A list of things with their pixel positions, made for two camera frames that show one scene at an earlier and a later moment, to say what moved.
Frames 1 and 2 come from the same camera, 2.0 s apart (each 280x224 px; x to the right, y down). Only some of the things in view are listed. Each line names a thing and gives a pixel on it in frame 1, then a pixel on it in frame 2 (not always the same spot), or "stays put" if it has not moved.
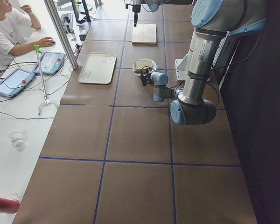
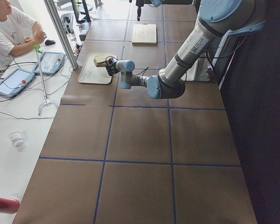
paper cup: (17, 138) stays put
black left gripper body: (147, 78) -> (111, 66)
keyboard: (67, 20) stays put
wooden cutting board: (144, 35) stays put
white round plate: (153, 66) -> (94, 61)
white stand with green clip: (38, 48) stays put
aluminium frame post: (62, 34) stays put
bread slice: (141, 66) -> (100, 61)
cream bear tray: (99, 68) stays put
